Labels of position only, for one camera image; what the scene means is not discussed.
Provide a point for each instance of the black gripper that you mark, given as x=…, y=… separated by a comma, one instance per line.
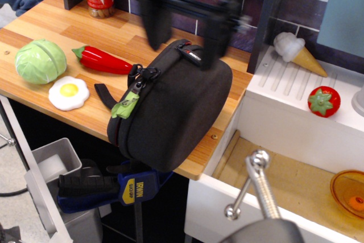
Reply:
x=221, y=17

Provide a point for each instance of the grey plastic bin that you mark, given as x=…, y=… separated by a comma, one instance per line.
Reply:
x=46, y=164

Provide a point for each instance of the green toy cabbage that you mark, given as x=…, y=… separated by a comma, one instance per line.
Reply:
x=40, y=62

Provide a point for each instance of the green taped zipper pull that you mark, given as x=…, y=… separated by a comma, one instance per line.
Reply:
x=124, y=108

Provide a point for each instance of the orange plastic bowl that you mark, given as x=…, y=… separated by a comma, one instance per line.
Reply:
x=347, y=190

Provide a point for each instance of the white toy sink unit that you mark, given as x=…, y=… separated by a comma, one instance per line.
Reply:
x=306, y=152

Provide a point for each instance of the blue Irwin bar clamp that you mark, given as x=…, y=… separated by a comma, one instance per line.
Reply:
x=129, y=183

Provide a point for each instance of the grey knob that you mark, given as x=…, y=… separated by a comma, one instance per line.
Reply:
x=357, y=102

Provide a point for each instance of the red toy tomato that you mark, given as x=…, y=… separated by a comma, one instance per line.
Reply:
x=324, y=101

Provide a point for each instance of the red toy chili pepper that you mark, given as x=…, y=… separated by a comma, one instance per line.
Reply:
x=96, y=59

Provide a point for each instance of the dark shelf post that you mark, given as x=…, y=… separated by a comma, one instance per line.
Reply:
x=265, y=33

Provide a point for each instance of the black zipper bag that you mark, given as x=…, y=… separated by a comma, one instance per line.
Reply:
x=178, y=104

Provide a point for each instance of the toy ice cream cone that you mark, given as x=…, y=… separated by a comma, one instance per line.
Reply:
x=292, y=49

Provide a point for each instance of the toy fried egg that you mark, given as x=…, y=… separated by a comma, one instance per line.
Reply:
x=68, y=93

